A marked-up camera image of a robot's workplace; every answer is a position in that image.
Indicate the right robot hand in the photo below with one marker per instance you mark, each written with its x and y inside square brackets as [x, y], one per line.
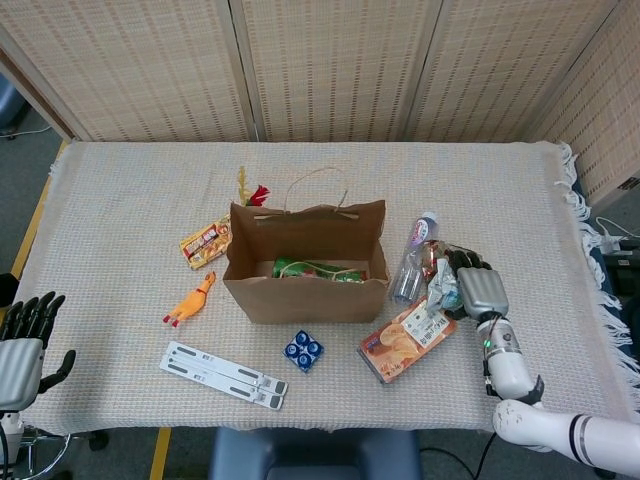
[482, 292]

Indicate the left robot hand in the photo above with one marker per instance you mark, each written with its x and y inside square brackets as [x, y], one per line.
[17, 365]

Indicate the silver green bag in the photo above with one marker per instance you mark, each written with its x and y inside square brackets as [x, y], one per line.
[442, 287]

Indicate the gold red snack wrapper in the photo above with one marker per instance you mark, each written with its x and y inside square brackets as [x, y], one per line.
[431, 257]

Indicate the clear plastic water bottle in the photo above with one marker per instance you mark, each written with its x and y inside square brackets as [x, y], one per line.
[412, 260]

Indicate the orange cracker box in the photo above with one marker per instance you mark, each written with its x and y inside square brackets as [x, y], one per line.
[400, 345]

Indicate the green snack bag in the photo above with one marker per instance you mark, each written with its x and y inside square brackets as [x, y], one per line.
[305, 267]

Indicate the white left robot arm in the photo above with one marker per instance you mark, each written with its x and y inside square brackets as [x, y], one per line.
[7, 435]

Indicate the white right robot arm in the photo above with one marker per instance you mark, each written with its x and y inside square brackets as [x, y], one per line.
[510, 370]

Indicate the brown paper bag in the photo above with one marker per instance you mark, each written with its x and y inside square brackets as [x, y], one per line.
[300, 300]

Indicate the metal stool base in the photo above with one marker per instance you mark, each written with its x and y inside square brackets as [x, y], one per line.
[45, 450]

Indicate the white power strip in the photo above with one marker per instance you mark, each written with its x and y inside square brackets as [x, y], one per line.
[612, 244]

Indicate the yellow rubber chicken toy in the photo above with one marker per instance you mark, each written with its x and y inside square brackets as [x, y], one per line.
[192, 301]

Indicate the blue building block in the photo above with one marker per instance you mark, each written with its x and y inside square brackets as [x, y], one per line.
[303, 350]

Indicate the beige woven tablecloth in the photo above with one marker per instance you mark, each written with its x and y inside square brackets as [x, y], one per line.
[125, 200]

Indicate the white folding laptop stand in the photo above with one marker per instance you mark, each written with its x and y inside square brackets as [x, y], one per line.
[220, 372]

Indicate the yellow curry sauce box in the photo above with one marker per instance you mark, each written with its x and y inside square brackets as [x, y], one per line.
[206, 244]

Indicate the red yellow artificial flower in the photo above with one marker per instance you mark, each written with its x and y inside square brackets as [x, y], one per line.
[252, 195]

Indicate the woven folding screen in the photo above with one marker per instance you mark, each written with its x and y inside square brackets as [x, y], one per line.
[325, 65]

